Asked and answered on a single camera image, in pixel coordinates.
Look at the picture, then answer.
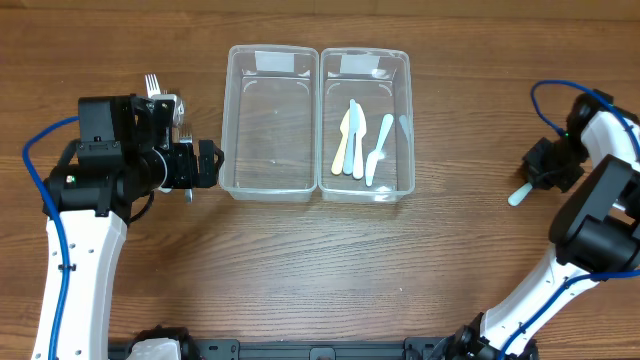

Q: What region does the clear plastic container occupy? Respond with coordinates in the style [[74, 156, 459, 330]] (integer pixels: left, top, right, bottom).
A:
[[317, 48, 415, 203], [220, 44, 319, 202]]

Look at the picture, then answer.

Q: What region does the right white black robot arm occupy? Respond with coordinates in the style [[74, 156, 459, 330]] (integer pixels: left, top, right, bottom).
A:
[[446, 109, 639, 359]]

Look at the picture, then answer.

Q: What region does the yellow plastic knife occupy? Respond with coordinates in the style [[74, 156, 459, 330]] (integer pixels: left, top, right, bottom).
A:
[[331, 110, 350, 175]]

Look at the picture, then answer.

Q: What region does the small silver metal fork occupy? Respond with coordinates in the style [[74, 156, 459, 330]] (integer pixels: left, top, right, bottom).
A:
[[178, 123, 193, 204]]

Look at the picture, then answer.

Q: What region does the right clear plastic container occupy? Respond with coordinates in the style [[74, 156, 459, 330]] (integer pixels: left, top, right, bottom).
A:
[[317, 48, 415, 203]]

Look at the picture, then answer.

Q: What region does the light blue plastic knife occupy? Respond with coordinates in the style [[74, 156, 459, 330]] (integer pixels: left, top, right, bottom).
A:
[[365, 113, 394, 187]]

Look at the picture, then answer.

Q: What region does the mint green plastic knife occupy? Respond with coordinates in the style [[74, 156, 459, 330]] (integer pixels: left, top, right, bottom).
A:
[[508, 182, 533, 207]]

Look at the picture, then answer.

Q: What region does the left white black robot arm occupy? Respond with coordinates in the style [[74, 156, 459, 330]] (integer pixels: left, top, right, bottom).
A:
[[22, 94, 224, 359]]

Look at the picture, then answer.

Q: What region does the white plastic knife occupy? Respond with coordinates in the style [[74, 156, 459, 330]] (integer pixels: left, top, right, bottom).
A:
[[352, 103, 367, 180]]

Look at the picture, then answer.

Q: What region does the white plastic fork long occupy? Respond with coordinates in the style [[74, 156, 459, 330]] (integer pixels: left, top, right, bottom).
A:
[[144, 74, 162, 98]]

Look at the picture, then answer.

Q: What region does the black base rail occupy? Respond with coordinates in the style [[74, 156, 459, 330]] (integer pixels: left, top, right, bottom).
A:
[[107, 327, 540, 360]]

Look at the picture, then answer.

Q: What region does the left clear plastic container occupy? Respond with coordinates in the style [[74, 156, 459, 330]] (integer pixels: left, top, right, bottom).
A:
[[220, 44, 319, 202]]

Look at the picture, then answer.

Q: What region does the pale blue plastic knife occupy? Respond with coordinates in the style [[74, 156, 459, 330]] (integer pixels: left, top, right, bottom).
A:
[[343, 99, 360, 175]]

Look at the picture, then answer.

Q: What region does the left blue cable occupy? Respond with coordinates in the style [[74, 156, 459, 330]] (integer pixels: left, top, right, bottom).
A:
[[21, 115, 81, 360]]

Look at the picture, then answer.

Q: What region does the silver metal fork wide handle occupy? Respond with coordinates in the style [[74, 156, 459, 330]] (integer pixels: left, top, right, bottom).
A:
[[171, 89, 185, 128]]

